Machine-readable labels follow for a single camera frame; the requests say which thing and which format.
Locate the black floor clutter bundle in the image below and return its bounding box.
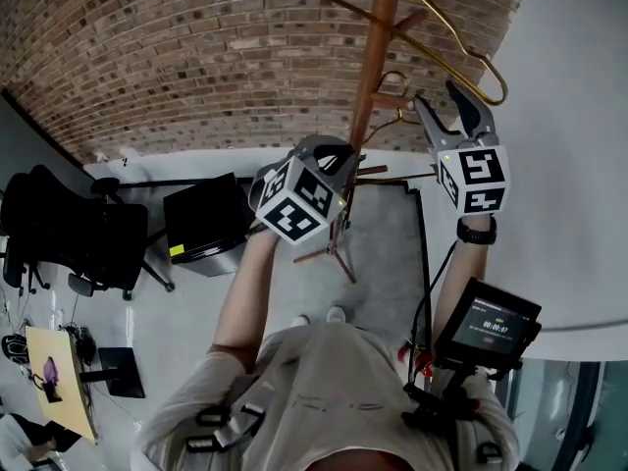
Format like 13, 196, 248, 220
1, 333, 29, 364

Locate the person's right forearm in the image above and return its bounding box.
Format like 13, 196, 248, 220
431, 212, 497, 357

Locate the yellow wooden board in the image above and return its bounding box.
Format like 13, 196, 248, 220
25, 325, 100, 445

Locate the beige shirt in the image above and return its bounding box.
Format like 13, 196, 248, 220
131, 320, 522, 471

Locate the black recorder screen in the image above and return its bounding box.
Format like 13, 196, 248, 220
433, 277, 544, 373

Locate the black cable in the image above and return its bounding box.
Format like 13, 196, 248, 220
410, 240, 458, 387

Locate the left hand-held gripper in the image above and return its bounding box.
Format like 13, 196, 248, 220
247, 134, 357, 247

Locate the black wristwatch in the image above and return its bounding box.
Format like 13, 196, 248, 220
456, 216, 498, 246

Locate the black flat base plate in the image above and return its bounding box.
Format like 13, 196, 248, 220
97, 346, 146, 400

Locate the black chest mount rig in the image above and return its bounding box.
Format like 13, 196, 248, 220
400, 360, 495, 434

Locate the wooden coat rack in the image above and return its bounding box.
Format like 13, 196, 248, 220
292, 0, 429, 285

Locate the purple object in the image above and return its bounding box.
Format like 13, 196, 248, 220
42, 355, 64, 388

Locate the gold metal clothes hanger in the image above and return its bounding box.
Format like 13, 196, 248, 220
342, 70, 439, 188
273, 0, 508, 107

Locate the black cabinet box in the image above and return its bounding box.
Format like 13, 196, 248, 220
162, 173, 257, 279

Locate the black office chair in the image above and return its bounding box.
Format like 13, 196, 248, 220
0, 164, 177, 302

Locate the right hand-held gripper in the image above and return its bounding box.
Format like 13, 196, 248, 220
414, 79, 512, 216

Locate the person's left forearm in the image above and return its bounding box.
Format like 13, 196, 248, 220
209, 223, 295, 377

